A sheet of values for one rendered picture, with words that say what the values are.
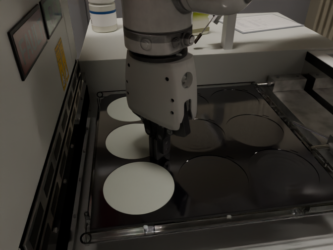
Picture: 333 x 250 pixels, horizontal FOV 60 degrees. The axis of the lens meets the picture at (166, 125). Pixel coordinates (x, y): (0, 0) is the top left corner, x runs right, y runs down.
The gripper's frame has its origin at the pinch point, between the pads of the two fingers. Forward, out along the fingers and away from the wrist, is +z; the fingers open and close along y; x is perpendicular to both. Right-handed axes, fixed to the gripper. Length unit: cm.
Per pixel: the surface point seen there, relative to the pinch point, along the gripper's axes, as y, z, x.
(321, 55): -9.9, -4.1, -44.6
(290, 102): -8.7, 4.0, -34.0
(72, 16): 173, 26, -97
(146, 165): -0.2, 2.0, 3.4
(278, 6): 63, 21, -207
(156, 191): -5.0, 2.0, 6.3
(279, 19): 9, -5, -66
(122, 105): 16.0, 2.0, -6.4
